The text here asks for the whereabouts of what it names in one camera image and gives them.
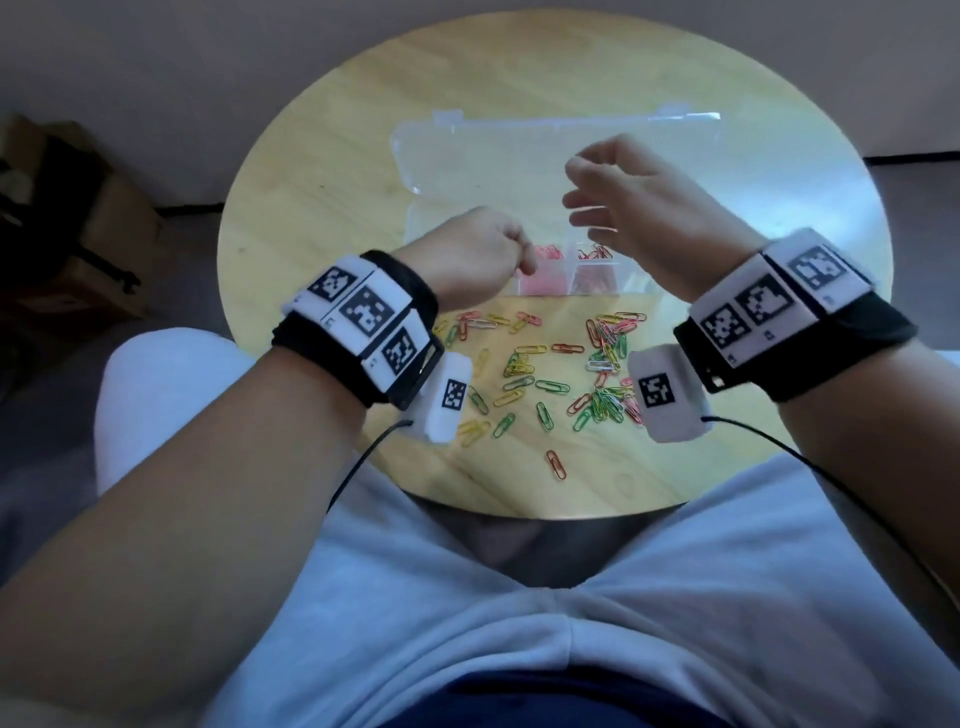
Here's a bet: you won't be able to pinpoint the person's right hand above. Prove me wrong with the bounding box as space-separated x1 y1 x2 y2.
562 134 770 305

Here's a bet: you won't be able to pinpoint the person's left hand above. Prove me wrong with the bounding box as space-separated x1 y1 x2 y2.
389 206 540 313

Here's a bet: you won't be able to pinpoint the heap of pink paper clips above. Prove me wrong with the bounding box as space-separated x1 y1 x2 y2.
517 243 568 295

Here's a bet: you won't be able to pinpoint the heap of red paper clips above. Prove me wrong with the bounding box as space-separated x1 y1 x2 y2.
573 243 624 294

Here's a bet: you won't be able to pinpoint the clear plastic compartment box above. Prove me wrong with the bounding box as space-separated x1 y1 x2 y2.
389 108 725 298

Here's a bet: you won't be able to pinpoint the pile of coloured paper clips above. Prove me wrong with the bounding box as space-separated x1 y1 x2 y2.
431 307 650 481

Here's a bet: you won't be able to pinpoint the person's right forearm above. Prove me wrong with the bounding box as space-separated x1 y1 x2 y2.
779 337 960 601

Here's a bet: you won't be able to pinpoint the person's left forearm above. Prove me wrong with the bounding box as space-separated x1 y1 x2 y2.
0 344 369 728

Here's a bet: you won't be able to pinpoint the brown cardboard box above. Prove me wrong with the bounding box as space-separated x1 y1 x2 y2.
0 112 163 324

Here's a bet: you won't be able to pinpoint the black left wristband white markers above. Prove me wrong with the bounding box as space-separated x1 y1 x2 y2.
271 251 445 410

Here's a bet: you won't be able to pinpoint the black wristband white markers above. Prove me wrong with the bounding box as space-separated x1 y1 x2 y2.
271 251 445 410
673 228 920 405

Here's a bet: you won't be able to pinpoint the black right wristband white markers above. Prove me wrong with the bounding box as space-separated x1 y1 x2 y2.
673 228 920 405

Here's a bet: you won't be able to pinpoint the dark blue shirt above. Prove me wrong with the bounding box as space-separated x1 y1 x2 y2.
382 671 736 728

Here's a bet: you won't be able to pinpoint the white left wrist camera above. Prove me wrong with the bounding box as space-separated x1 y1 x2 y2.
408 350 474 445

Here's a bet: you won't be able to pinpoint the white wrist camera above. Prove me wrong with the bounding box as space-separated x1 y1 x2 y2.
408 350 474 445
628 343 714 444

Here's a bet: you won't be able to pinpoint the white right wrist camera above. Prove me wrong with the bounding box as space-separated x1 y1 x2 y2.
628 343 714 444

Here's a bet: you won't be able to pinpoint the black left camera cable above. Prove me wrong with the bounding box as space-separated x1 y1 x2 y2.
326 419 415 515

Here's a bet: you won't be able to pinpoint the black camera cable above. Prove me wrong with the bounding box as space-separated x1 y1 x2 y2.
701 416 960 601
326 419 415 515

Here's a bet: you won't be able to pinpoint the black right camera cable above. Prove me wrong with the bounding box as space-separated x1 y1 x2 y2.
701 416 960 601

